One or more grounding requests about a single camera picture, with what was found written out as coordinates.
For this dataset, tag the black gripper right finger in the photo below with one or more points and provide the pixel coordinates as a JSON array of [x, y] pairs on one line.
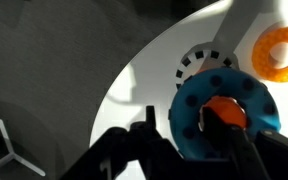
[[230, 143]]

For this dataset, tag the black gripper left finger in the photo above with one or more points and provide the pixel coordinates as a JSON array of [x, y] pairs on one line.
[[150, 115]]

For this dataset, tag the white base with black checks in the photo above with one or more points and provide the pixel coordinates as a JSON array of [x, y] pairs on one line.
[[193, 56]]

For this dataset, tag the white three-legged stand base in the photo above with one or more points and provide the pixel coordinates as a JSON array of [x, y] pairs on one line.
[[12, 155]]

